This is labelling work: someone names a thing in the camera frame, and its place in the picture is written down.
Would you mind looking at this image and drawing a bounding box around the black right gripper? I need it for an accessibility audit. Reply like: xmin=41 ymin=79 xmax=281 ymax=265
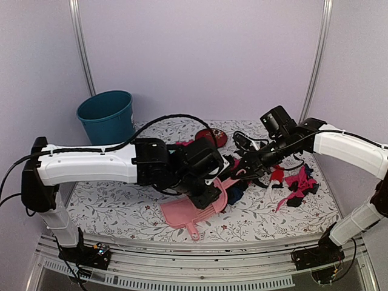
xmin=232 ymin=133 xmax=293 ymax=180

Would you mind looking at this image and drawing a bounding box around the pink plastic hand brush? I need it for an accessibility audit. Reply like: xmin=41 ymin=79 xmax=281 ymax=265
xmin=213 ymin=169 xmax=246 ymax=193

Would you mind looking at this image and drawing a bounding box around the pink plastic dustpan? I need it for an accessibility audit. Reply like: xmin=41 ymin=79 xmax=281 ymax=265
xmin=161 ymin=184 xmax=228 ymax=241

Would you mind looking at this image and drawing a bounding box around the central colourful paper scrap pile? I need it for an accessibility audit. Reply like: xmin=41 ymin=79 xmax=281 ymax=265
xmin=175 ymin=139 xmax=264 ymax=215

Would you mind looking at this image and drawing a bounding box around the pink black scrap pile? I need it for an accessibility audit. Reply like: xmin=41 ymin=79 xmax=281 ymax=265
xmin=270 ymin=164 xmax=319 ymax=212

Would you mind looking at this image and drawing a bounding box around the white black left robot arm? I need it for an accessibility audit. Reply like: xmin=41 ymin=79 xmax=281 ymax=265
xmin=21 ymin=137 xmax=229 ymax=263

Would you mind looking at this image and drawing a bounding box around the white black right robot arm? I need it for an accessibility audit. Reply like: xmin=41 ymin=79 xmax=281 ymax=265
xmin=234 ymin=118 xmax=387 ymax=264

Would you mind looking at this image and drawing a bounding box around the red floral round plate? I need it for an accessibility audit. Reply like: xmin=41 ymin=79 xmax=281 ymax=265
xmin=195 ymin=129 xmax=228 ymax=148

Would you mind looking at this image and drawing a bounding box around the teal plastic waste bin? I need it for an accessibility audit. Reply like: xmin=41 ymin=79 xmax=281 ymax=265
xmin=76 ymin=90 xmax=135 ymax=146

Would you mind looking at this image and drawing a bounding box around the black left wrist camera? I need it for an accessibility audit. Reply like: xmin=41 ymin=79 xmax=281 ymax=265
xmin=184 ymin=138 xmax=224 ymax=179

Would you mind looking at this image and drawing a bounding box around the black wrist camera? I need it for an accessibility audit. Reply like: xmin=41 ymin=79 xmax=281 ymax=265
xmin=260 ymin=105 xmax=297 ymax=140
xmin=184 ymin=138 xmax=224 ymax=179

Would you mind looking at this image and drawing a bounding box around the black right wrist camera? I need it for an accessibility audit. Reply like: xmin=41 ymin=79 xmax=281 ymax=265
xmin=260 ymin=105 xmax=297 ymax=140

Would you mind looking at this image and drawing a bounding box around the right aluminium frame post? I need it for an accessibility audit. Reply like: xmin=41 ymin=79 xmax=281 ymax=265
xmin=299 ymin=0 xmax=333 ymax=121

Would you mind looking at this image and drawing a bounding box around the aluminium frame post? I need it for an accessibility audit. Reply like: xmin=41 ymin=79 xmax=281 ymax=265
xmin=299 ymin=0 xmax=333 ymax=121
xmin=69 ymin=0 xmax=96 ymax=96

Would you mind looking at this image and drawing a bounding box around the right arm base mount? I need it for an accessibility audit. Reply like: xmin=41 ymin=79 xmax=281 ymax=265
xmin=291 ymin=233 xmax=345 ymax=284

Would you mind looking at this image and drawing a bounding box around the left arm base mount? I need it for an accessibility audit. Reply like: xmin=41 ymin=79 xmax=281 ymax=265
xmin=58 ymin=227 xmax=112 ymax=270

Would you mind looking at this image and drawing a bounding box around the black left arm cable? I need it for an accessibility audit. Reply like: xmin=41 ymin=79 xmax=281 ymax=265
xmin=0 ymin=113 xmax=222 ymax=195

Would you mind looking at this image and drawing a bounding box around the left aluminium frame post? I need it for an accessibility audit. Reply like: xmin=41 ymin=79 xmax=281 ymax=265
xmin=69 ymin=0 xmax=96 ymax=96

